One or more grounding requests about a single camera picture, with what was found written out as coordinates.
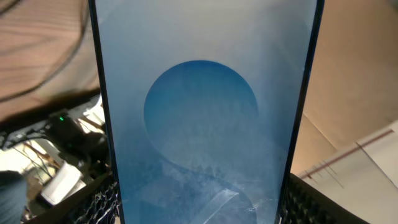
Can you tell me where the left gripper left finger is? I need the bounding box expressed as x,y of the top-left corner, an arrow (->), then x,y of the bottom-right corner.
27,174 -> 119,224

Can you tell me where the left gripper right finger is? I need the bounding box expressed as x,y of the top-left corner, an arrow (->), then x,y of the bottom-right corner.
280,174 -> 368,224

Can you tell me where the black USB charging cable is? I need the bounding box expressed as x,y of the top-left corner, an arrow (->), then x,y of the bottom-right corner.
0,0 -> 91,103

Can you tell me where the blue Samsung Galaxy smartphone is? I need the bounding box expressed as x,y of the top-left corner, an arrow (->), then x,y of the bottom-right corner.
89,0 -> 324,224

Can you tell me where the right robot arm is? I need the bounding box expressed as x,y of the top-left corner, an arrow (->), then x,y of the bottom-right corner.
1,90 -> 111,178

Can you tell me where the brown cardboard box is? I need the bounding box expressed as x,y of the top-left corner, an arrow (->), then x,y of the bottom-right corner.
291,0 -> 397,174

